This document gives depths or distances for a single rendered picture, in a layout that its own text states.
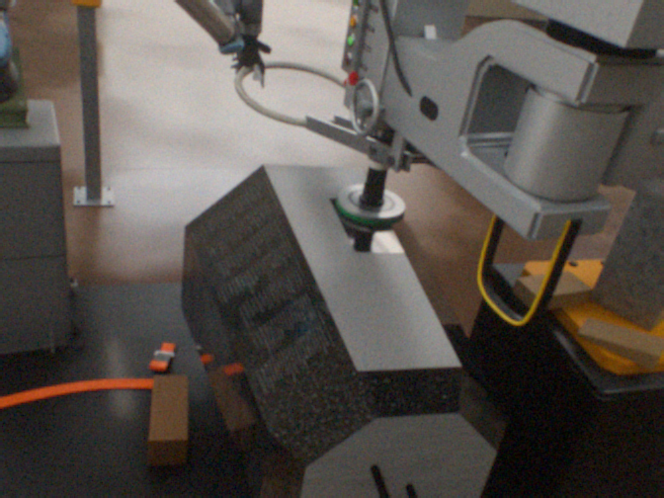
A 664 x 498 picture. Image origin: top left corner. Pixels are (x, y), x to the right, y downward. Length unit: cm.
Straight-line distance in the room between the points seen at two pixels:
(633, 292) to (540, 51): 95
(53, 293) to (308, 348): 132
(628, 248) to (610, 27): 96
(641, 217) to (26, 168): 187
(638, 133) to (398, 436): 79
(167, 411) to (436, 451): 107
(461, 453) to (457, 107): 78
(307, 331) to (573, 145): 74
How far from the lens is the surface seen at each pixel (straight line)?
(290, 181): 222
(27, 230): 254
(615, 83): 133
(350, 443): 151
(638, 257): 207
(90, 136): 368
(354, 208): 205
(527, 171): 140
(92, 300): 306
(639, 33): 121
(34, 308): 273
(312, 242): 189
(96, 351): 280
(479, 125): 157
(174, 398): 242
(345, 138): 213
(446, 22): 188
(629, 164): 153
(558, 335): 203
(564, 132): 136
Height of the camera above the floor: 183
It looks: 31 degrees down
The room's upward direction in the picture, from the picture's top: 10 degrees clockwise
